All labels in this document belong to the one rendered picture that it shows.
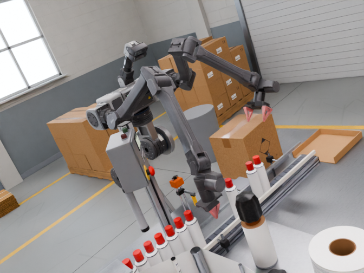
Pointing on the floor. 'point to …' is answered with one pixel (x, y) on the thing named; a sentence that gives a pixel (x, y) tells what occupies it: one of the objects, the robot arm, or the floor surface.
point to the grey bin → (203, 125)
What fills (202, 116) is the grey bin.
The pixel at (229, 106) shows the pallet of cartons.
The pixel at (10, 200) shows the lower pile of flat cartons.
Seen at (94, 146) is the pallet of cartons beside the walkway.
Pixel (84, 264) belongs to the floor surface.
